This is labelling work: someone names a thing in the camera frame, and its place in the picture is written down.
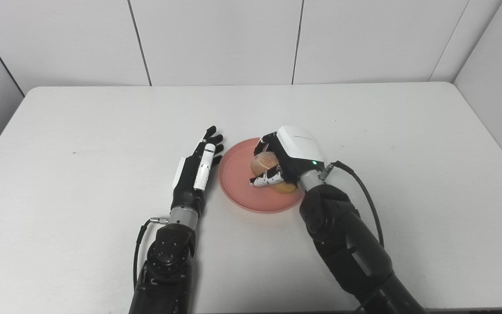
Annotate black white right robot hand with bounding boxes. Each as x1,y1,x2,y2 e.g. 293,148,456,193
249,126,326,189

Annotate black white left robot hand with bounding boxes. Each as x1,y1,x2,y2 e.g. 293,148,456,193
172,126,224,214

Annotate yellow-orange fruit piece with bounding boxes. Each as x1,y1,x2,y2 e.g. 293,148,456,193
251,151,298,195

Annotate pink round plate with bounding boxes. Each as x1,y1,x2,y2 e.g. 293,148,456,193
218,137,306,214

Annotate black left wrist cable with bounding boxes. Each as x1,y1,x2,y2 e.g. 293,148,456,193
132,216,169,291

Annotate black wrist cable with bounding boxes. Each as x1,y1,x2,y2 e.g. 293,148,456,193
132,216,169,291
320,160,386,249

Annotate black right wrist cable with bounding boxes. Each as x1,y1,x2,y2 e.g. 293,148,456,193
320,160,386,249

